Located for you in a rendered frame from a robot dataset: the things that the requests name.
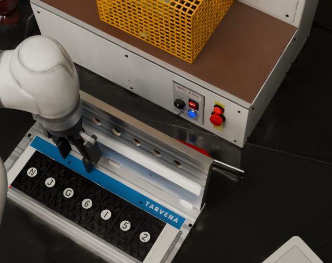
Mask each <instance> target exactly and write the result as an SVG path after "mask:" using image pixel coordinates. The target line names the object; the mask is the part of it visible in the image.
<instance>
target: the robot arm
mask: <svg viewBox="0 0 332 263"><path fill-rule="evenodd" d="M79 90H80V85H79V78H78V74H77V71H76V68H75V66H74V63H73V61H72V59H71V57H70V56H69V54H68V52H67V51H66V50H65V48H64V47H63V46H62V45H61V44H60V43H59V42H57V41H56V40H55V39H53V38H51V37H48V36H45V35H34V36H31V37H29V38H27V39H25V40H23V41H22V42H21V43H20V44H19V45H18V46H17V47H16V49H15V50H0V108H10V109H17V110H23V111H27V112H30V113H33V114H36V118H37V119H38V121H39V122H40V124H41V127H42V129H43V133H44V135H45V137H46V138H48V139H50V137H51V138H52V141H53V143H55V144H56V146H57V148H58V151H59V153H60V155H61V157H62V158H63V159H65V158H66V157H67V155H68V154H69V153H70V151H71V150H72V148H71V145H73V146H76V148H77V149H78V150H79V152H80V153H81V154H82V156H83V158H82V162H83V164H84V167H85V170H86V172H88V173H90V172H91V170H92V169H93V167H94V166H95V165H96V164H97V163H98V161H99V160H100V158H101V157H102V153H101V151H100V148H99V146H98V143H97V141H96V140H97V137H96V136H95V135H89V136H88V135H87V134H85V130H84V128H83V127H82V111H83V106H82V102H81V98H80V93H79ZM70 143H71V145H70ZM7 190H8V178H7V173H6V169H5V166H4V163H3V161H2V159H1V157H0V224H1V220H2V215H3V211H4V207H5V203H6V198H7Z"/></svg>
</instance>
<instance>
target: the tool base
mask: <svg viewBox="0 0 332 263"><path fill-rule="evenodd" d="M28 134H31V137H28ZM35 136H40V137H42V138H43V139H45V140H47V141H49V142H51V143H52V144H54V145H56V144H55V143H53V141H52V138H51V137H50V139H48V138H46V137H45V135H44V133H43V129H42V127H41V124H40V122H38V121H36V123H35V124H34V125H33V126H32V127H31V128H30V129H29V131H28V132H27V133H26V135H25V136H24V137H23V139H22V140H21V142H20V143H19V144H18V146H17V147H16V148H15V150H14V151H13V152H12V153H11V155H10V156H9V157H8V159H7V160H6V161H5V163H4V166H5V169H6V173H7V174H8V172H9V171H10V170H11V168H12V167H13V166H14V164H15V163H16V162H17V160H18V159H19V158H20V156H21V155H22V154H23V152H24V151H25V150H26V148H27V147H28V145H29V144H30V143H31V141H32V140H33V139H34V138H35ZM70 145H71V143H70ZM71 148H72V150H71V151H70V154H72V155H74V156H75V157H77V158H79V159H81V160H82V158H83V156H82V154H81V153H80V152H79V150H78V149H77V148H76V146H73V145H71ZM94 167H95V168H97V169H99V170H101V171H103V172H104V173H106V174H108V175H110V176H112V177H113V178H115V179H117V180H119V181H121V182H122V183H124V184H126V185H128V186H130V187H131V188H133V189H135V190H137V191H139V192H140V193H142V194H144V195H146V196H148V197H150V198H151V199H153V200H155V201H157V202H159V203H160V204H162V205H164V206H165V207H167V208H169V209H171V210H173V211H174V212H176V213H178V214H180V215H182V216H183V217H185V218H186V221H185V223H184V225H183V226H182V228H181V231H182V235H181V237H180V238H179V240H178V241H177V243H176V245H175V246H174V248H173V249H172V251H171V253H170V254H169V256H168V258H167V259H166V261H165V263H173V261H174V259H175V258H176V256H177V254H178V253H179V251H180V249H181V248H182V246H183V244H184V242H185V241H186V239H187V237H188V236H189V234H190V232H191V231H192V229H193V227H194V226H195V224H196V222H197V220H198V219H199V217H200V215H201V214H202V212H203V210H204V209H205V207H206V203H204V205H203V207H202V208H201V210H199V209H197V208H195V207H193V204H192V203H190V202H188V201H186V200H184V199H183V198H181V197H180V198H177V197H175V196H173V195H171V194H169V193H168V192H166V191H164V190H163V191H160V190H159V189H157V188H155V187H153V186H151V185H149V184H148V183H146V182H144V181H142V180H140V179H139V177H138V176H136V175H135V174H133V173H131V172H129V171H127V170H125V169H124V168H122V167H120V164H119V163H117V162H115V161H113V160H112V159H110V158H108V159H106V158H104V157H101V158H100V160H99V161H98V163H97V164H96V165H95V166H94ZM9 186H10V185H9V184H8V190H7V198H6V199H8V200H10V201H11V202H13V203H15V204H16V205H18V206H20V207H22V208H23V209H25V210H26V211H28V212H30V213H31V214H33V215H35V216H37V217H38V218H40V219H42V220H43V221H45V222H47V223H48V224H50V225H52V226H53V227H55V228H57V229H59V230H60V231H62V232H64V233H65V234H67V235H69V236H70V237H72V238H74V239H75V240H77V241H78V242H80V243H82V244H83V245H85V246H87V247H89V248H90V249H92V250H94V251H95V252H97V253H99V254H100V255H102V256H104V257H106V258H107V259H109V260H111V261H112V262H114V263H133V262H132V261H130V260H128V259H127V258H125V257H123V256H122V255H120V254H118V253H116V252H115V251H113V250H111V249H110V248H108V247H106V246H105V245H103V244H101V243H99V242H98V241H96V240H94V239H93V238H91V237H89V236H87V235H86V234H84V233H82V232H81V231H79V230H77V229H75V228H74V227H72V226H71V225H69V224H67V223H66V222H64V221H62V220H61V219H59V218H57V217H55V216H54V215H52V214H50V213H48V212H47V211H45V210H43V209H42V208H40V207H38V206H37V205H35V204H33V203H31V202H30V201H28V200H26V199H25V198H23V197H21V196H19V195H18V194H16V193H14V192H13V191H11V190H10V189H9ZM189 223H191V224H192V227H189V226H188V224H189Z"/></svg>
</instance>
